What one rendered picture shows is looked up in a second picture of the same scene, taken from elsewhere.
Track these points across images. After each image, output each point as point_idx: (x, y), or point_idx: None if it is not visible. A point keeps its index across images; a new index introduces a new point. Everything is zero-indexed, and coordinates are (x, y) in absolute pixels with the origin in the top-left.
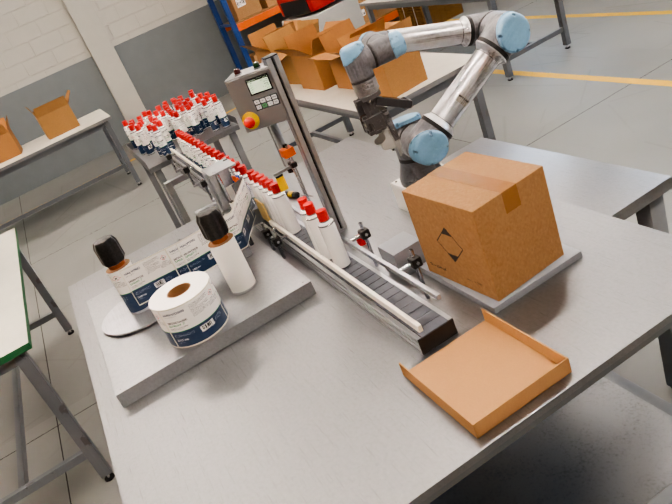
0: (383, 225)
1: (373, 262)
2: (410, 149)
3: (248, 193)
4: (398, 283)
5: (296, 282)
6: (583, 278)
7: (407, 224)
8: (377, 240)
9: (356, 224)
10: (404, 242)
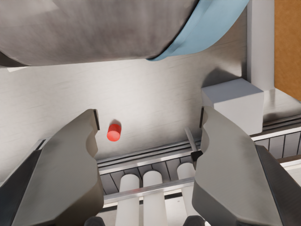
0: (84, 95)
1: (174, 129)
2: (169, 56)
3: None
4: (284, 130)
5: (173, 206)
6: None
7: (110, 66)
8: (123, 113)
9: (50, 124)
10: (247, 112)
